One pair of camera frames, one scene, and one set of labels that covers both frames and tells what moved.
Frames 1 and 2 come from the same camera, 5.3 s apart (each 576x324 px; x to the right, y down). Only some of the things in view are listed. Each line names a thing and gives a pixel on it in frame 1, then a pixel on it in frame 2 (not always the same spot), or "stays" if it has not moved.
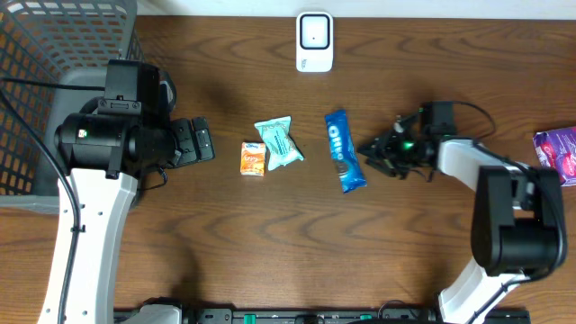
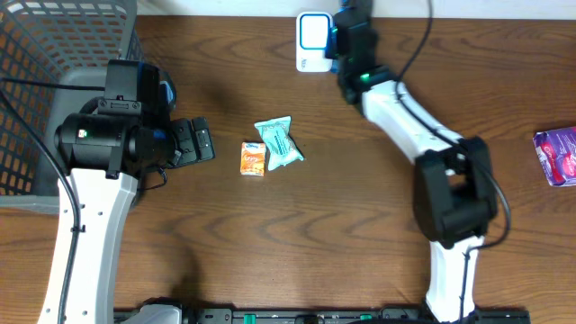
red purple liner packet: [557, 148] stays
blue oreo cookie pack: [350, 173] → [335, 49]
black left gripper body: [181, 141] stays
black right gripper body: [395, 149] → [355, 33]
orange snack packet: [253, 158] stays
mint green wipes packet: [280, 147] stays
